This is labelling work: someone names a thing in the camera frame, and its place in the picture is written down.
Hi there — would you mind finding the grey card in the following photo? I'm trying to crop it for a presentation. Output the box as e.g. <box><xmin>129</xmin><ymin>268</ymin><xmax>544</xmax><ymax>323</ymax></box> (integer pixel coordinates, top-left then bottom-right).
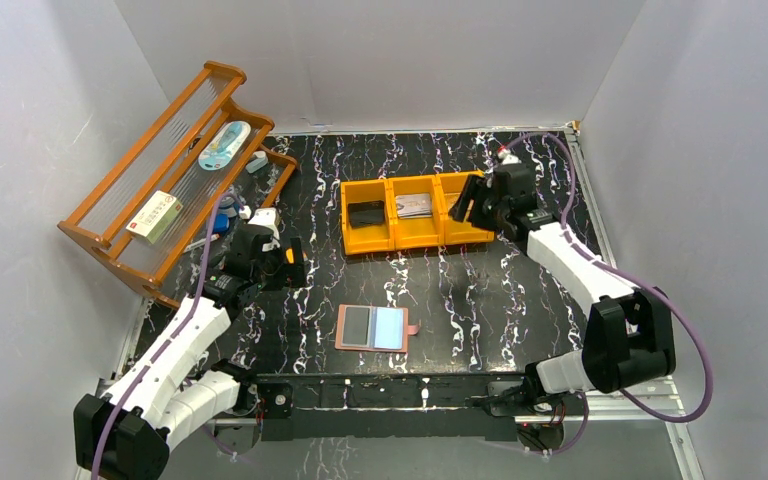
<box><xmin>342</xmin><ymin>306</ymin><xmax>371</xmax><ymax>347</ymax></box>

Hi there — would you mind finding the pink leather card holder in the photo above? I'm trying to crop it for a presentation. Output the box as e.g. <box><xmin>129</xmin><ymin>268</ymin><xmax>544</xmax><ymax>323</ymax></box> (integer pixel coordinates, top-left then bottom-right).
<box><xmin>335</xmin><ymin>304</ymin><xmax>420</xmax><ymax>353</ymax></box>

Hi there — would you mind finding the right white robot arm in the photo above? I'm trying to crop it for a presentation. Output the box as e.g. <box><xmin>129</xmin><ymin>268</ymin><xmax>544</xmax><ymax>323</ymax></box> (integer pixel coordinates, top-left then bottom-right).
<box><xmin>449</xmin><ymin>160</ymin><xmax>676</xmax><ymax>414</ymax></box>

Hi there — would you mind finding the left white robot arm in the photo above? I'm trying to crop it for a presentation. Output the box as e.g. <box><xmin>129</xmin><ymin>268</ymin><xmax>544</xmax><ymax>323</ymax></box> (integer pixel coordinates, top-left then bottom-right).
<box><xmin>73</xmin><ymin>207</ymin><xmax>306</xmax><ymax>479</ymax></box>

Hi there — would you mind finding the card stack middle bin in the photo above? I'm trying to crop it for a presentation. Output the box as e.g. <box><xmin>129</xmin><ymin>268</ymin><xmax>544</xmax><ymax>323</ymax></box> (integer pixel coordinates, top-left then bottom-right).
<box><xmin>395</xmin><ymin>193</ymin><xmax>433</xmax><ymax>219</ymax></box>

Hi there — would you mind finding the yellow three-compartment bin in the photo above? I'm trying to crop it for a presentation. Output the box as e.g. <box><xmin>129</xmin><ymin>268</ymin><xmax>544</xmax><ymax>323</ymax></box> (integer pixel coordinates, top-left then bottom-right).
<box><xmin>340</xmin><ymin>171</ymin><xmax>494</xmax><ymax>255</ymax></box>

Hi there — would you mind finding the blue round cap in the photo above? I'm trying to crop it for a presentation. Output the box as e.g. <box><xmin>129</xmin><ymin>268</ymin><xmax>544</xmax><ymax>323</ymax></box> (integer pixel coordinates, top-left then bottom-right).
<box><xmin>212</xmin><ymin>214</ymin><xmax>230</xmax><ymax>235</ymax></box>

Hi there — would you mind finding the white orange marker pen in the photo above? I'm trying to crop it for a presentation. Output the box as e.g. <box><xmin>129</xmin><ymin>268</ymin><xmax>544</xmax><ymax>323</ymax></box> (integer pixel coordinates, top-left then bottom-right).
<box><xmin>182</xmin><ymin>238</ymin><xmax>208</xmax><ymax>253</ymax></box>

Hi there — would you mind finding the blue white tape roll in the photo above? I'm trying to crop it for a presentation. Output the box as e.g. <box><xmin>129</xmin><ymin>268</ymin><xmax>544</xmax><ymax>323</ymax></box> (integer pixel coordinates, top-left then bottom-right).
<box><xmin>218</xmin><ymin>190</ymin><xmax>246</xmax><ymax>219</ymax></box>

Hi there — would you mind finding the white green medicine box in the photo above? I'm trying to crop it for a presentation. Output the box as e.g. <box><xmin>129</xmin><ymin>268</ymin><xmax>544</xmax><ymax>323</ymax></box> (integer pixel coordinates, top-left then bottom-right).
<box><xmin>126</xmin><ymin>191</ymin><xmax>183</xmax><ymax>244</ymax></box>

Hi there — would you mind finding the orange wooden shelf rack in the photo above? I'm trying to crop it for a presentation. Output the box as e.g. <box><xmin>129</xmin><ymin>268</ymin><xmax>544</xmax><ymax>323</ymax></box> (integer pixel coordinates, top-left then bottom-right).
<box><xmin>58</xmin><ymin>61</ymin><xmax>299</xmax><ymax>308</ymax></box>

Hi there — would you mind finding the blue white toothbrush package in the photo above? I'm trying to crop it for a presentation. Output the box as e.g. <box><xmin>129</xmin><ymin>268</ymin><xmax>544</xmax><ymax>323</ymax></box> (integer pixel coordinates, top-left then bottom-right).
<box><xmin>197</xmin><ymin>120</ymin><xmax>251</xmax><ymax>171</ymax></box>

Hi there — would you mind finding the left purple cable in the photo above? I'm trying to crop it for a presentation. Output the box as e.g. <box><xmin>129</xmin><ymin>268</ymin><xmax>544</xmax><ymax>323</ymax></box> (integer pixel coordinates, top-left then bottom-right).
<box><xmin>89</xmin><ymin>192</ymin><xmax>243</xmax><ymax>480</ymax></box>

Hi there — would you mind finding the black metal base rail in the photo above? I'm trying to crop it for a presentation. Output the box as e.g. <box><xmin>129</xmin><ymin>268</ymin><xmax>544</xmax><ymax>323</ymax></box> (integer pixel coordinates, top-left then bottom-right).
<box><xmin>89</xmin><ymin>370</ymin><xmax>690</xmax><ymax>445</ymax></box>

